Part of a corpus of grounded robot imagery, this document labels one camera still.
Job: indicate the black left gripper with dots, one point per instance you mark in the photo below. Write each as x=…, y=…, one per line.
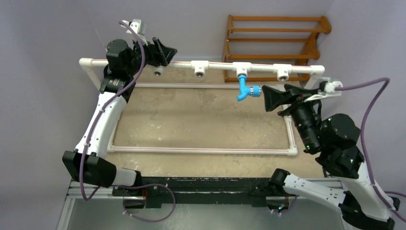
x=166, y=53

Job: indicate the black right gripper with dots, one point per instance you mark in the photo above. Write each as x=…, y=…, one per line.
x=272, y=97

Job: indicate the blue plastic water faucet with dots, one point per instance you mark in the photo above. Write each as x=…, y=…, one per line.
x=245, y=91

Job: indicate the white PVC pipe frame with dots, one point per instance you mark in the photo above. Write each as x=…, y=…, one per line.
x=196, y=68

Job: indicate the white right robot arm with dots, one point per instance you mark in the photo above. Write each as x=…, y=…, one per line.
x=360, y=202

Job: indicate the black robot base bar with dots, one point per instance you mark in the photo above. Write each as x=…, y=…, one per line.
x=253, y=191

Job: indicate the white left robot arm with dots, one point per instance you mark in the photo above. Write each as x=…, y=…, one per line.
x=87, y=163

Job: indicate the wooden rack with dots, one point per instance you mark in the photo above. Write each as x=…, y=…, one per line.
x=309, y=49

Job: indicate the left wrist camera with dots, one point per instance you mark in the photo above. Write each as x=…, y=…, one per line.
x=138, y=26

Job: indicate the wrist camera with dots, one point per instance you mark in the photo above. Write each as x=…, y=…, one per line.
x=327, y=89
x=138, y=26

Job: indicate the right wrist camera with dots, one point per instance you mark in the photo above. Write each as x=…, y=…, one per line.
x=327, y=89

